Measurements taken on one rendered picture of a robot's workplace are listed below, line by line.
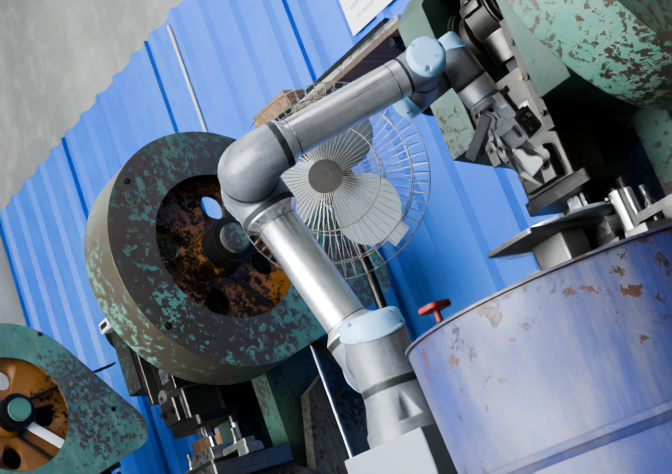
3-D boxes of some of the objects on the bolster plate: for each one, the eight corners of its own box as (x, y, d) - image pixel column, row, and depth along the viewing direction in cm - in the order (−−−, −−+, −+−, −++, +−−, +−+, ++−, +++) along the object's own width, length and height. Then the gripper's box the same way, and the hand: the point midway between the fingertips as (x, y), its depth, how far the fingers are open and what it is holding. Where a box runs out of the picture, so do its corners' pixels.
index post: (634, 227, 234) (615, 185, 236) (623, 234, 236) (604, 192, 238) (642, 226, 235) (623, 185, 238) (631, 232, 238) (612, 191, 240)
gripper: (492, 95, 227) (557, 179, 229) (510, 78, 234) (573, 160, 235) (463, 116, 233) (527, 198, 234) (481, 100, 240) (543, 179, 241)
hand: (536, 180), depth 237 cm, fingers closed
